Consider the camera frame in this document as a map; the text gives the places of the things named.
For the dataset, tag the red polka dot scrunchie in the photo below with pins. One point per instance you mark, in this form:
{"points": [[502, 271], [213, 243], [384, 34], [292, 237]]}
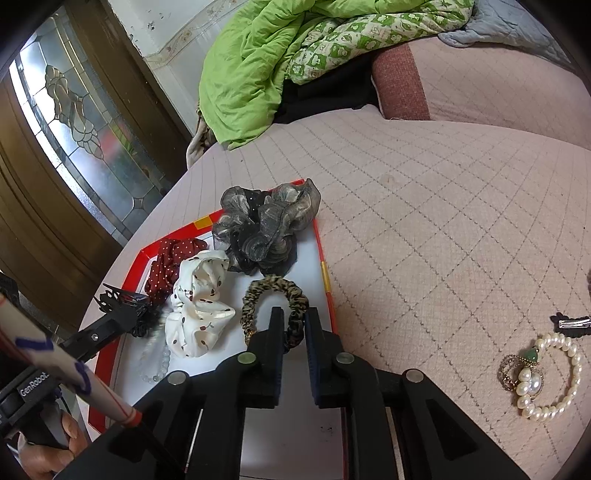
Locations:
{"points": [[168, 270]]}

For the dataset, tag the person's left hand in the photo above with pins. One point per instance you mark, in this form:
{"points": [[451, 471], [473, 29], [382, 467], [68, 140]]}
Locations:
{"points": [[51, 461]]}

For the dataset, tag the black hair claw clip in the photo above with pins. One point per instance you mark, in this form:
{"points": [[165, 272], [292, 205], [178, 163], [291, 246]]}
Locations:
{"points": [[117, 299]]}

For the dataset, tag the red tray with white base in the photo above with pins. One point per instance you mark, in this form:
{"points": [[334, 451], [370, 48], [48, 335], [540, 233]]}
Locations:
{"points": [[286, 429]]}

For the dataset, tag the white cherry print scrunchie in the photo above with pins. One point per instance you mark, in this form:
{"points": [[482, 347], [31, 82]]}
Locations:
{"points": [[198, 309]]}

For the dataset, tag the white rolled paper tube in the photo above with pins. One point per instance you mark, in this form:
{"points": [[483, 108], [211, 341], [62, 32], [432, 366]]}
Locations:
{"points": [[69, 362]]}

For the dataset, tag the grey black organza scrunchie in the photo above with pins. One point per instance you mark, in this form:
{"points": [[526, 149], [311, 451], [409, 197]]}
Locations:
{"points": [[265, 226]]}

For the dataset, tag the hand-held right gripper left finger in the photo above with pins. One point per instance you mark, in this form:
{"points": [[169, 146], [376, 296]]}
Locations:
{"points": [[277, 355]]}

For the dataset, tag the wooden door with leaded glass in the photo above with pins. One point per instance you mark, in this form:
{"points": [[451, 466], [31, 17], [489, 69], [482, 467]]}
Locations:
{"points": [[69, 138]]}

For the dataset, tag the leopard print scrunchie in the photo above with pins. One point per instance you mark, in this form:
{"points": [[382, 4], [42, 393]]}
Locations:
{"points": [[295, 300]]}

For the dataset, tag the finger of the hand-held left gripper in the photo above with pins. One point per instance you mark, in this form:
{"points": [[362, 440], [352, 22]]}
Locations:
{"points": [[101, 333]]}

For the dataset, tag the black cloth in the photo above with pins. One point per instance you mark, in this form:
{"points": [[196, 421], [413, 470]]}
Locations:
{"points": [[332, 90]]}

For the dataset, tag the grey quilted blanket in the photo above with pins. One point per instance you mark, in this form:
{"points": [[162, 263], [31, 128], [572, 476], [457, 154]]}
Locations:
{"points": [[508, 23]]}

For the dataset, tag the green quilt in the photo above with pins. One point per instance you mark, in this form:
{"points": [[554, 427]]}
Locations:
{"points": [[244, 69]]}

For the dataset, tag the pink bolster cushion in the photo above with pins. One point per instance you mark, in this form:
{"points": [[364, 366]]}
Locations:
{"points": [[485, 92]]}

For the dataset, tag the beige cloth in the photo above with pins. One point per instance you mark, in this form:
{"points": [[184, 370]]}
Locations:
{"points": [[198, 141]]}

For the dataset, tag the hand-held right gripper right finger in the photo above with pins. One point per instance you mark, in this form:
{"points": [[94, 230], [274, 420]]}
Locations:
{"points": [[315, 360]]}

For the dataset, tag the gold pearl brooch green stone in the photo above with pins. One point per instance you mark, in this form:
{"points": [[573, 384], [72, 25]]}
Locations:
{"points": [[519, 371]]}

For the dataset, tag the black silver hair clip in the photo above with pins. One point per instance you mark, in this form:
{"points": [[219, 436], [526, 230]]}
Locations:
{"points": [[570, 321]]}

